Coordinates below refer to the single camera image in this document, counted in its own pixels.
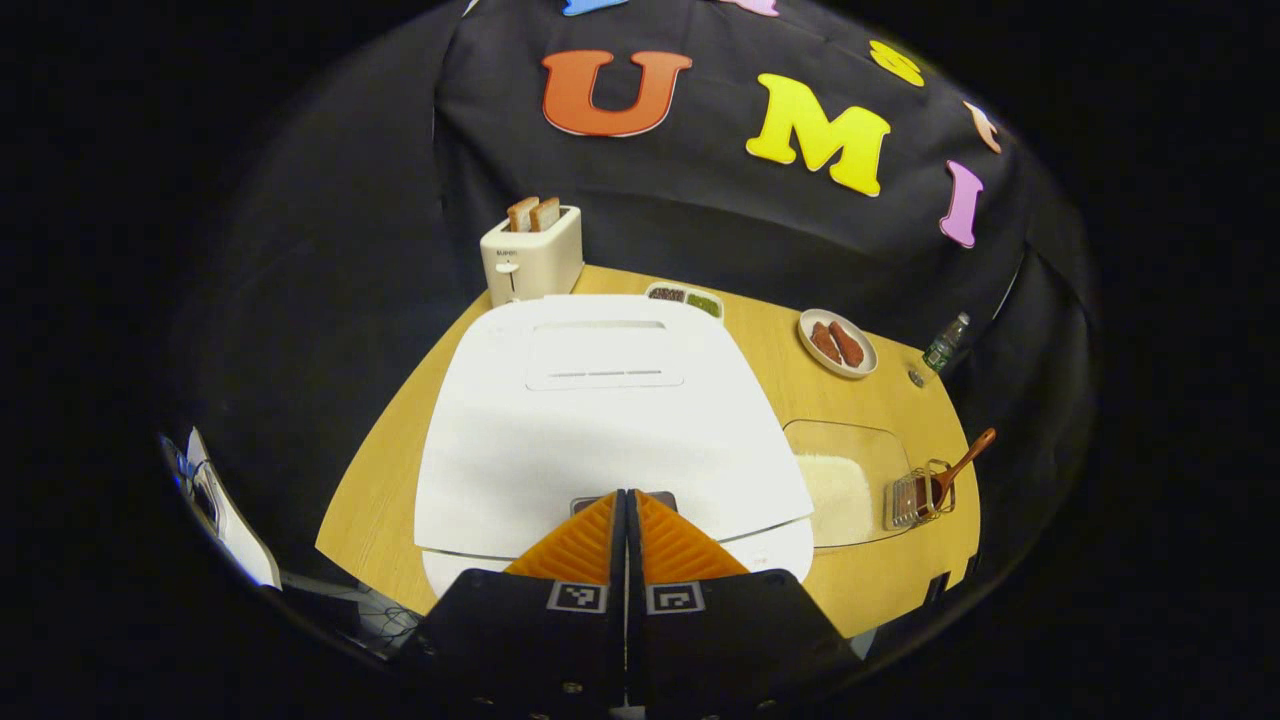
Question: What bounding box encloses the clear plastic container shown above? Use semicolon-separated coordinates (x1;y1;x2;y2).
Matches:
782;418;916;550

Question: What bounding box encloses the black cable bundle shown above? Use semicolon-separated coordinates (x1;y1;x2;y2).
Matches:
345;590;426;651

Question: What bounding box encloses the brown wooden spoon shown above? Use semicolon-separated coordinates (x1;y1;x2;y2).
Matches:
915;427;998;518

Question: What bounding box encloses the black backdrop cloth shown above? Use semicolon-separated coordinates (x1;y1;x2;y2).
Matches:
165;0;1096;561

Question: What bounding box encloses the white printed sign board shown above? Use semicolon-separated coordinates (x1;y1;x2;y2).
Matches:
185;428;283;591

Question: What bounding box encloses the white toaster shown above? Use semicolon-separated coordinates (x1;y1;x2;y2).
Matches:
480;205;585;308

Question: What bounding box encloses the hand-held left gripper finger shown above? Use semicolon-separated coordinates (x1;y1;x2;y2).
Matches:
400;490;629;716
628;490;861;716

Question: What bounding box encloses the metal wire chopstick holder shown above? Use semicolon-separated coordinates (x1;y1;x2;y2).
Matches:
884;458;958;531

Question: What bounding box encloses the white rice cooker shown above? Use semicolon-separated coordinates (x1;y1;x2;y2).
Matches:
413;293;816;601

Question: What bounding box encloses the clear plastic water bottle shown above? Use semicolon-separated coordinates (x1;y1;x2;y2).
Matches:
920;312;972;376

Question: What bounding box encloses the white round plate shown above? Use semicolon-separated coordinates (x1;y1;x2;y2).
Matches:
797;308;880;380

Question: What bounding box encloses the small white divided dish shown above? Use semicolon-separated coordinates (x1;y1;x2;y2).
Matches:
645;282;725;323

